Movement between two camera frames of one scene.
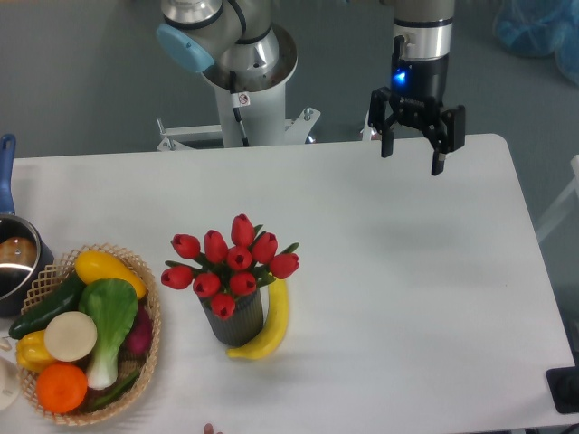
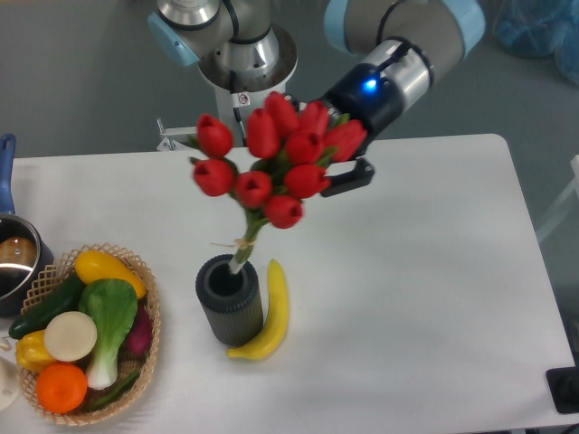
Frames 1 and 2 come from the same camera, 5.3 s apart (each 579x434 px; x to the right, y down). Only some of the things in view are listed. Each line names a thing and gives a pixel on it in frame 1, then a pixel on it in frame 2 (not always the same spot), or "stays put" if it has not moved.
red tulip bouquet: x=223 y=273 -> x=277 y=161
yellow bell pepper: x=31 y=353 stays put
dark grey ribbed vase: x=245 y=323 stays put
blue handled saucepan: x=23 y=254 stays put
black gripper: x=419 y=89 -> x=365 y=95
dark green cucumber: x=64 y=301 stays put
